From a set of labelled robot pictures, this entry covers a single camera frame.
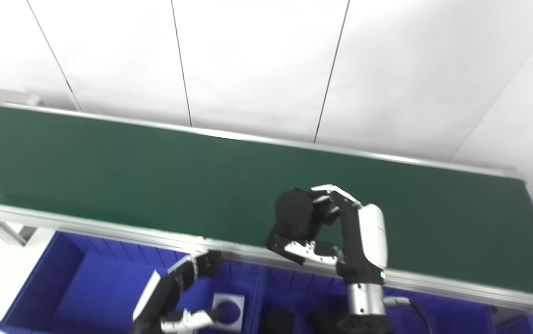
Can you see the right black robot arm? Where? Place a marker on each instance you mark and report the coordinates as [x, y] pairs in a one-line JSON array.
[[363, 306]]

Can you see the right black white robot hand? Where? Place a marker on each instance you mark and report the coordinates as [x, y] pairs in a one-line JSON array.
[[363, 241]]

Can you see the black cylinder block part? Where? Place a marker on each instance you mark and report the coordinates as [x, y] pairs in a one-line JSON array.
[[294, 213], [275, 322]]

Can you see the grey conveyor motor box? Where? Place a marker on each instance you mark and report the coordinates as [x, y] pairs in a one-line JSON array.
[[11, 97]]

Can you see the white block with round hole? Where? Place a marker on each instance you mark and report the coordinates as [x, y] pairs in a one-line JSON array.
[[237, 301]]

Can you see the aluminium conveyor leg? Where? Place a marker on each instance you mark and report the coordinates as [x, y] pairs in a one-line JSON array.
[[9, 232]]

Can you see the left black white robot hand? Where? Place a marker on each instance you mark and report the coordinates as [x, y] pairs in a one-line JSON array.
[[159, 297]]

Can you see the green conveyor belt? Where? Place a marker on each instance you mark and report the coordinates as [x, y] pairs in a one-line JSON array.
[[155, 176], [108, 232]]

